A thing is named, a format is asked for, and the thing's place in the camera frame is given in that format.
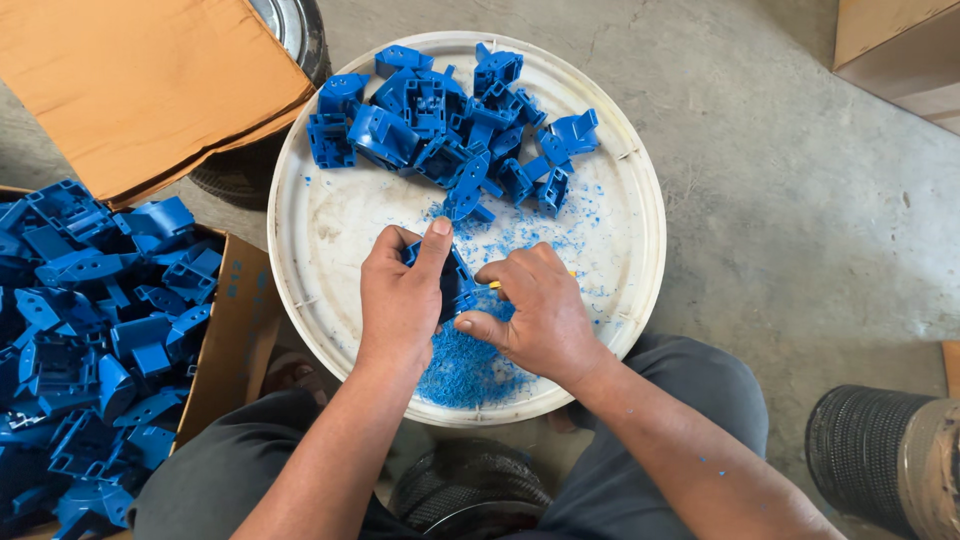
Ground person's right hand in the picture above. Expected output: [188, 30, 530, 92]
[453, 241, 610, 385]

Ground person's left hand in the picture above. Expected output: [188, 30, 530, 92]
[357, 216, 456, 373]

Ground blue plastic housing part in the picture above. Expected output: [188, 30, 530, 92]
[401, 240, 481, 325]

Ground yellow-handled trimming knife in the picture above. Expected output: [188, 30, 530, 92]
[486, 270, 579, 291]

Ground heap of blue plastic shavings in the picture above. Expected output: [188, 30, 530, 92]
[414, 291, 538, 411]

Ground white round plastic lid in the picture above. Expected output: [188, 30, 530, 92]
[267, 30, 668, 429]

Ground person's foot in brown sandal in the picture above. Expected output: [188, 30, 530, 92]
[260, 351, 332, 411]

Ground person's grey trousers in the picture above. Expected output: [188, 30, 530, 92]
[126, 333, 771, 540]

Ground black ribbed drum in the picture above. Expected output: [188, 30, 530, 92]
[387, 438, 554, 540]

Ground pile of blue plastic parts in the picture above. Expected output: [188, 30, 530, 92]
[305, 42, 602, 225]

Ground black tyre with metal rim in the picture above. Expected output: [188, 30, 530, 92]
[187, 0, 333, 212]

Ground large heap of blue parts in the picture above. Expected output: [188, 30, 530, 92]
[0, 178, 225, 540]

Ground black ribbed cylinder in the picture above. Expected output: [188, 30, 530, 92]
[804, 384, 960, 540]

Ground brown cardboard carton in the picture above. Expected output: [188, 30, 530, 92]
[0, 0, 317, 540]

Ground closed brown cardboard box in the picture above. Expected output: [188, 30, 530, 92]
[832, 0, 960, 138]

